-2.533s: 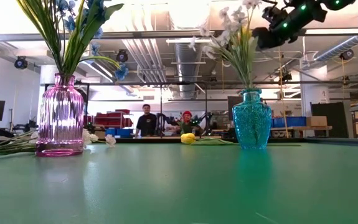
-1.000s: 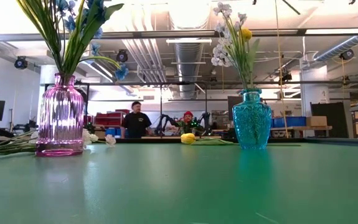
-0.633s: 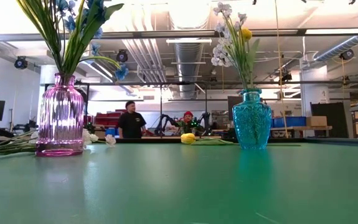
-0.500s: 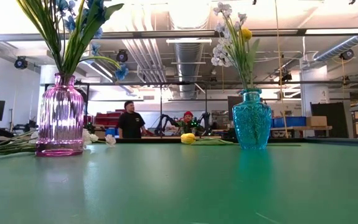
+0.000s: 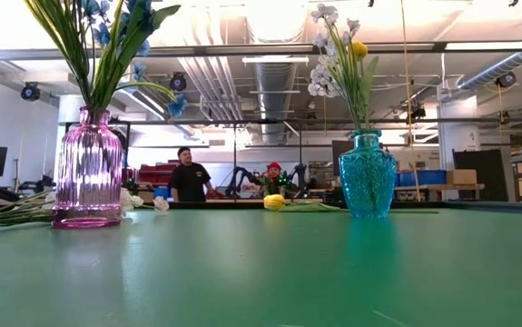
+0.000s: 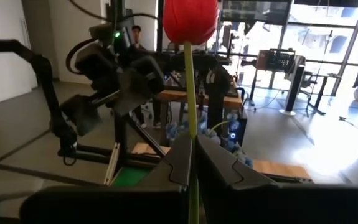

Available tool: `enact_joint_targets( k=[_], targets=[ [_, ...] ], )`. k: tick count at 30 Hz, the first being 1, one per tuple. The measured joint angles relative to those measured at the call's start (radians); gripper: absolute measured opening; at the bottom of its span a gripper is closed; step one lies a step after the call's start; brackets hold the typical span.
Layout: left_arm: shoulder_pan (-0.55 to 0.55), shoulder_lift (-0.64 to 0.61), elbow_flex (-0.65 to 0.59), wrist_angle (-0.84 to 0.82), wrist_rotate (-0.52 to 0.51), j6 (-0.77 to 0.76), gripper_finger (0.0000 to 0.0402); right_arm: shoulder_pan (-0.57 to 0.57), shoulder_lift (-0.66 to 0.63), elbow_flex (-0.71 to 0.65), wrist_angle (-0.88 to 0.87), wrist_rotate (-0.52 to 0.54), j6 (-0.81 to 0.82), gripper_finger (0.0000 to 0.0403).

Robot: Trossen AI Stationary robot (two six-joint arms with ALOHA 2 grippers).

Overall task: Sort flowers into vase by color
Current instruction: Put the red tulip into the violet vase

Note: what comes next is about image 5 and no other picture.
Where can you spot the wooden background table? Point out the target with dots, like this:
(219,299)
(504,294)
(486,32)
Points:
(442,186)

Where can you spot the red storage bins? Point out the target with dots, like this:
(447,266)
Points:
(156,175)

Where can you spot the white artificial flower bunch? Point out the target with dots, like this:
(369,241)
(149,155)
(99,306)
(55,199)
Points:
(319,75)
(126,200)

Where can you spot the purple ribbed glass vase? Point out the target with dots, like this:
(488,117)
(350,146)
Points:
(88,172)

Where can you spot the silver round air duct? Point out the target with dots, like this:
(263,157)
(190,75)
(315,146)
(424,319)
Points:
(274,91)
(492,72)

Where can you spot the green table mat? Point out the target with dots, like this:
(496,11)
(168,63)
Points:
(260,272)

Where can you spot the person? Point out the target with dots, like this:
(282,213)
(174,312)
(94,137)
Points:
(190,179)
(273,181)

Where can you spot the blue artificial flower bunch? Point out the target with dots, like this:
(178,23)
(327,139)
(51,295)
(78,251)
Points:
(129,41)
(71,45)

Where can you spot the grey overhead beam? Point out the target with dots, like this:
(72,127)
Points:
(197,50)

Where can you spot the black background robot arm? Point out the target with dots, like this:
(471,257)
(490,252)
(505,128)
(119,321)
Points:
(300,175)
(238,175)

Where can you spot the brown cardboard box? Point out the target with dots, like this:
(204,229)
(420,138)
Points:
(461,176)

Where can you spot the blue embossed glass vase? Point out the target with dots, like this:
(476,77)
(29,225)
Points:
(367,177)

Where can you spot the dark standing panel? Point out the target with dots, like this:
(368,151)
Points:
(478,175)

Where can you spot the yellow artificial tulip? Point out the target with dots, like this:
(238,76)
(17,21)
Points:
(274,202)
(359,49)

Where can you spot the white ceiling light bar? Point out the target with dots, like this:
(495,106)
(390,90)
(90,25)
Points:
(274,59)

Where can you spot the blue storage bins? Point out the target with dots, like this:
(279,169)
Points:
(424,178)

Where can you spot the black background rig frame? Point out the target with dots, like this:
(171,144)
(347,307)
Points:
(242,121)

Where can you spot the black background screen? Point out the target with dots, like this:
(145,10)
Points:
(338,156)

